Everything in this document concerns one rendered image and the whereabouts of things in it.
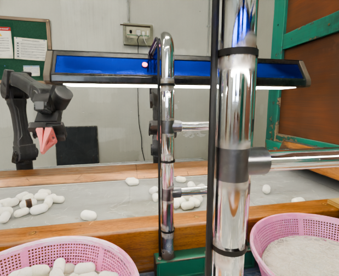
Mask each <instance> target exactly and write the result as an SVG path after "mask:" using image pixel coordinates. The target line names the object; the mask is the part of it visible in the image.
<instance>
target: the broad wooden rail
mask: <svg viewBox="0 0 339 276"><path fill-rule="evenodd" d="M199 175H208V161H207V160H206V161H194V162H175V163H174V177H177V176H199ZM128 177H134V178H136V179H138V180H139V179H156V178H158V163H151V164H129V165H108V166H86V167H75V168H53V169H32V170H11V171H0V188H9V187H26V186H43V185H60V184H70V183H87V182H104V181H121V180H126V179H127V178H128Z"/></svg>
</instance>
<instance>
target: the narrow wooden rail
mask: <svg viewBox="0 0 339 276"><path fill-rule="evenodd" d="M327 200H328V199H320V200H308V201H302V202H290V203H279V204H267V205H256V206H249V224H248V242H250V232H251V230H252V228H253V226H254V225H255V224H256V223H257V222H259V220H261V219H263V218H265V217H268V216H271V215H276V214H283V213H306V214H316V215H323V216H329V217H334V218H337V219H339V209H338V208H336V207H334V206H332V205H330V204H328V203H327ZM174 227H175V231H174V251H175V250H184V249H192V248H201V247H205V245H206V210H203V211H192V212H180V213H174ZM63 236H85V237H93V238H99V239H102V240H105V241H108V242H110V243H112V244H114V245H116V246H118V247H120V248H121V249H122V250H124V251H125V252H126V253H127V254H128V255H129V256H130V258H131V259H132V260H133V262H134V263H135V266H136V268H137V270H138V272H139V274H140V273H147V272H154V253H158V252H159V239H158V215H151V216H139V217H128V218H116V219H110V220H98V221H87V222H75V223H64V224H57V225H46V226H34V227H23V228H11V229H0V252H1V251H4V250H6V249H10V248H12V247H15V246H18V245H21V244H25V243H29V242H33V241H36V240H41V239H46V238H52V237H63Z"/></svg>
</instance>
